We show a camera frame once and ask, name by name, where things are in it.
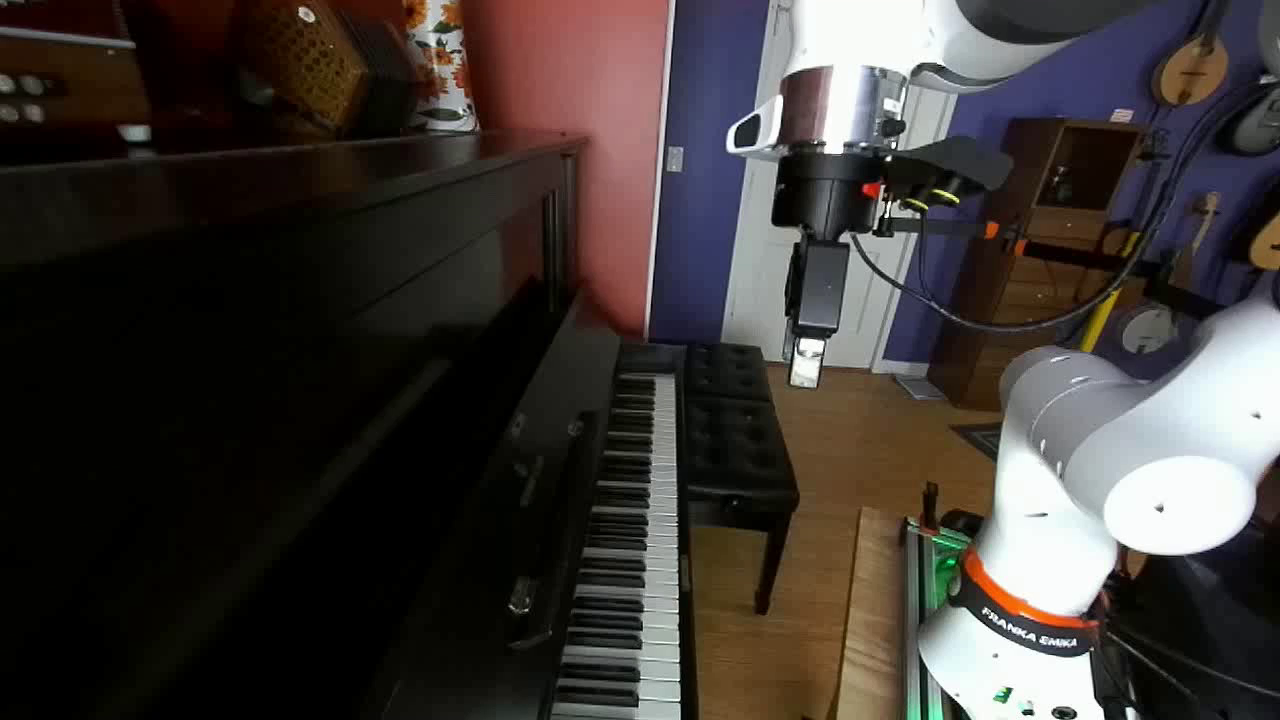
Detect black piano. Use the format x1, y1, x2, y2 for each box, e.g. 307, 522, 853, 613
0, 130, 702, 720

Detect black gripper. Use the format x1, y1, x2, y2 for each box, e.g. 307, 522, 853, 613
766, 148, 891, 395

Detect green metal base frame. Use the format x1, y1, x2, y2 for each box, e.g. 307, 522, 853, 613
896, 480, 979, 720

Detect black tufted piano bench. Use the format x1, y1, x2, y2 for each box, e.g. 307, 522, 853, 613
676, 341, 803, 619

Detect black fabric bag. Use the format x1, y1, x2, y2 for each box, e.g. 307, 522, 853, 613
1100, 511, 1280, 720

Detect small tan hanging instrument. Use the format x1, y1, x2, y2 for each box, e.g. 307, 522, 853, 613
1242, 206, 1280, 277

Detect dark floor mat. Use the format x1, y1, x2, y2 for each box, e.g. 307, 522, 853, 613
947, 415, 1008, 462

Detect floral patterned vase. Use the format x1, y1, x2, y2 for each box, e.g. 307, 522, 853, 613
399, 0, 484, 135

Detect grey hanging string instrument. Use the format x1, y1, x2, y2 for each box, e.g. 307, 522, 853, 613
1224, 74, 1280, 160

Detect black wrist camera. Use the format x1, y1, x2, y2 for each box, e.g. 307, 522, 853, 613
891, 130, 1020, 214

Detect brown wooden cabinet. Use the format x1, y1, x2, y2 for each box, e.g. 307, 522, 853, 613
927, 115, 1151, 411

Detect dark slim wall instrument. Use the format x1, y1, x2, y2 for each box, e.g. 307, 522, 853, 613
1172, 186, 1224, 294

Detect wooden box with knobs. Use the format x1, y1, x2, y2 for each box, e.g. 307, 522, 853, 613
0, 0, 154, 152

